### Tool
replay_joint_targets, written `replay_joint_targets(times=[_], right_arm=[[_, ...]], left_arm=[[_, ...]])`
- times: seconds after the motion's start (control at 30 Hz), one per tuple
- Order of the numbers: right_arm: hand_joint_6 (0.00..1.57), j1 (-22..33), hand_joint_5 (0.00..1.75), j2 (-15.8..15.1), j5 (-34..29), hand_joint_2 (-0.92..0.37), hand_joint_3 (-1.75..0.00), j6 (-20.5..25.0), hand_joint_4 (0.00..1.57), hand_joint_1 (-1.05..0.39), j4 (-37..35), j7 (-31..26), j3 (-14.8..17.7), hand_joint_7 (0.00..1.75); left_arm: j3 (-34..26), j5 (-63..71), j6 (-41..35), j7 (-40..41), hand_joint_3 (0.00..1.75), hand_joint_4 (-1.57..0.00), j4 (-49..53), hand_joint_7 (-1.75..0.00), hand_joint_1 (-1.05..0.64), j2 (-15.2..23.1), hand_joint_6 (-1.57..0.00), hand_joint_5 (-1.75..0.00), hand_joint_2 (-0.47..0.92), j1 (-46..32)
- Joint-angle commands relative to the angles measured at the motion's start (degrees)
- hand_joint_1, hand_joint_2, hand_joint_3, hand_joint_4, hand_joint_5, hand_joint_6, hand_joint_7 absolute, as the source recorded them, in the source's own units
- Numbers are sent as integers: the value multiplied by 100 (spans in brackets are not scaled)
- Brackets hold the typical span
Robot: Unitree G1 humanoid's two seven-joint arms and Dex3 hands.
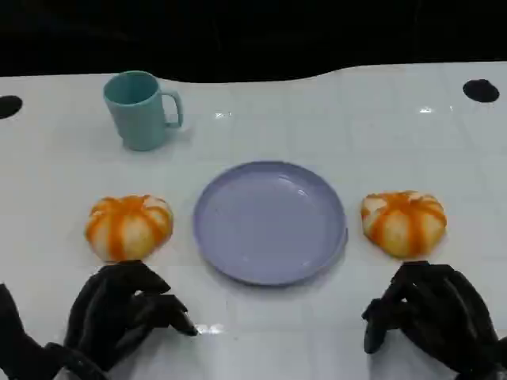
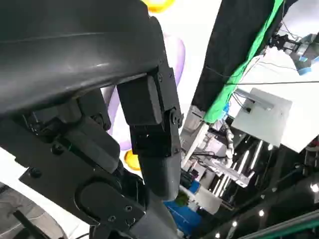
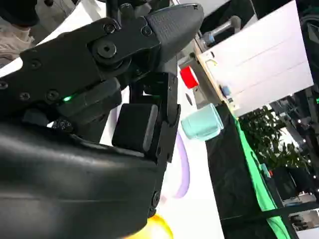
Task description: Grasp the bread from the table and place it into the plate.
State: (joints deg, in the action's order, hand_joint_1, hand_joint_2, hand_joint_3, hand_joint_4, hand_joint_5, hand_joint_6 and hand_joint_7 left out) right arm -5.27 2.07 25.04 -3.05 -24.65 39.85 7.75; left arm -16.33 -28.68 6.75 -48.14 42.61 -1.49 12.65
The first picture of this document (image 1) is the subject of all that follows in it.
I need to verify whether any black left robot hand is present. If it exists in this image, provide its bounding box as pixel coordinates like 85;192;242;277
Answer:
64;260;199;373

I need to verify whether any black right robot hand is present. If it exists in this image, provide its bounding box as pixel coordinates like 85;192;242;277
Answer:
360;260;502;376

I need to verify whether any orange and white toy bread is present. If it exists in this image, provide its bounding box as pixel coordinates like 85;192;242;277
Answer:
84;194;174;263
360;190;448;260

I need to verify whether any lilac plate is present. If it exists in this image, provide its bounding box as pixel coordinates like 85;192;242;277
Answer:
193;160;349;287

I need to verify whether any pale green mug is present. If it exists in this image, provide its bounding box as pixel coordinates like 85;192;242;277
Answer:
103;70;184;152

